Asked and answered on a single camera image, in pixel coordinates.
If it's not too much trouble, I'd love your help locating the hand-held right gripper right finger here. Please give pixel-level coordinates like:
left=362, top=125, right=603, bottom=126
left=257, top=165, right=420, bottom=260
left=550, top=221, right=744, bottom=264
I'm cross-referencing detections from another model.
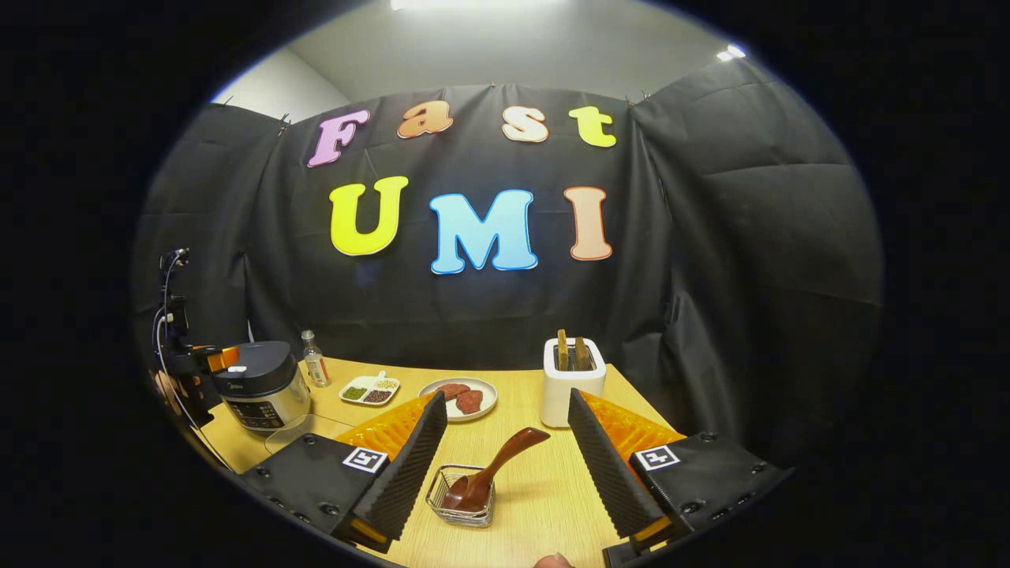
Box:
left=568, top=388, right=794, bottom=557

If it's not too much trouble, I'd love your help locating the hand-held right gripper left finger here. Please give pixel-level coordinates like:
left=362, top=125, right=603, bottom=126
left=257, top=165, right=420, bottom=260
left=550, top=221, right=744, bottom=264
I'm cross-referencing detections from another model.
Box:
left=241, top=392, right=448, bottom=553

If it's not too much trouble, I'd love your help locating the dark grey rice cooker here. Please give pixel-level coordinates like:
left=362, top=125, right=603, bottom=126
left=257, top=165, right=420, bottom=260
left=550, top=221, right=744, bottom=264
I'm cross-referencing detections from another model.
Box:
left=211, top=341, right=312, bottom=432

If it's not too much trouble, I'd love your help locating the wire chopstick holder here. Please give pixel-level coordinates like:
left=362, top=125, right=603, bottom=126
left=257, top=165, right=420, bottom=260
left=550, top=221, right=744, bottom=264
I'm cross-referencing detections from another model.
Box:
left=425, top=464, right=496, bottom=528

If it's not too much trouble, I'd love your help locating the brown wooden spoon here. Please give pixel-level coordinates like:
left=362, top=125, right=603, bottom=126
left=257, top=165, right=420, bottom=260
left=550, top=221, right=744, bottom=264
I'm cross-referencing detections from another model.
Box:
left=442, top=427, right=551, bottom=512

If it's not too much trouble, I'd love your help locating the white toaster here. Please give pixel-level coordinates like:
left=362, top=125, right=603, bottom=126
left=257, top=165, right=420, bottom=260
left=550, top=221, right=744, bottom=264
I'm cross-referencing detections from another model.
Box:
left=541, top=337, right=607, bottom=428

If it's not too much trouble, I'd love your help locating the small glass bottle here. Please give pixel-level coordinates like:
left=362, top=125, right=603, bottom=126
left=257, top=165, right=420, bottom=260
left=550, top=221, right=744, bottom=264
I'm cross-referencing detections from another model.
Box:
left=301, top=330, right=331, bottom=388

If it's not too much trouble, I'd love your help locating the white divided grain dish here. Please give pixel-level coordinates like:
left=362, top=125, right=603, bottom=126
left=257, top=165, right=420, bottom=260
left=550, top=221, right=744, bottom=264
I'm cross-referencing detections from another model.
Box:
left=339, top=371, right=401, bottom=406

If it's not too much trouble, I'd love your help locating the white round plate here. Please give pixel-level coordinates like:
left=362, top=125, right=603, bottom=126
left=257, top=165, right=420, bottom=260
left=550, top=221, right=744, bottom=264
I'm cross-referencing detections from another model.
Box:
left=418, top=376, right=499, bottom=422

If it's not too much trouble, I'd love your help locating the black backdrop cloth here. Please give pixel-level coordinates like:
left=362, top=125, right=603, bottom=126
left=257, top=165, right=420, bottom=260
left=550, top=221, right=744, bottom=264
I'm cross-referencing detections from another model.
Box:
left=130, top=59, right=885, bottom=466

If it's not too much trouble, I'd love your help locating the large ceiling light panel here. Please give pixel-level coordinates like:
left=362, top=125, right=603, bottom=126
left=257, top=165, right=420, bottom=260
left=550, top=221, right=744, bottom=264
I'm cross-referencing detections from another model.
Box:
left=391, top=0, right=569, bottom=12

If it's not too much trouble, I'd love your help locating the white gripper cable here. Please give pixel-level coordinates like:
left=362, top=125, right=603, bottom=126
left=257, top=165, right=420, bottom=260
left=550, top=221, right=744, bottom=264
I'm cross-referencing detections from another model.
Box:
left=154, top=252, right=238, bottom=473

